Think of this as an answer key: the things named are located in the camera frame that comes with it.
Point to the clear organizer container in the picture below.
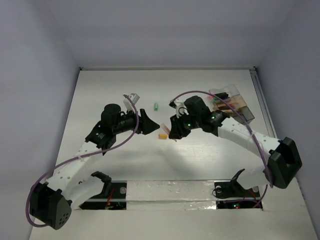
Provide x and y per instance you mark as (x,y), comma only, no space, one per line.
(232,97)

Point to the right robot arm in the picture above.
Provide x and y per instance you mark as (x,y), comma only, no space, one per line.
(282,157)

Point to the green highlighter cap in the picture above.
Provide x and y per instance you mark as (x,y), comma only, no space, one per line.
(156,106)

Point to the pink orange highlighter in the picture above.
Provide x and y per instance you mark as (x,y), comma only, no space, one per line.
(165,129)

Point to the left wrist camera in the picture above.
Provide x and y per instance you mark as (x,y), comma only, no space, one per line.
(130,101)

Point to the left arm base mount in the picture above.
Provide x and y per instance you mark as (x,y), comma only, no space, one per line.
(112,199)

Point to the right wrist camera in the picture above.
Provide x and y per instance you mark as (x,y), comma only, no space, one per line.
(179,107)

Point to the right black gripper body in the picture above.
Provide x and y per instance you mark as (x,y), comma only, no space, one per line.
(191,123)

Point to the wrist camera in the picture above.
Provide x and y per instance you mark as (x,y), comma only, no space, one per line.
(179,107)
(130,101)

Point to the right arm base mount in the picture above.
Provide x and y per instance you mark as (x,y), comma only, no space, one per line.
(231,195)

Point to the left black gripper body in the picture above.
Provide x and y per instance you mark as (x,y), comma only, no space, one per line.
(137,130)

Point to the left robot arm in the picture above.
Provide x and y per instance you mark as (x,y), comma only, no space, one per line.
(74,182)

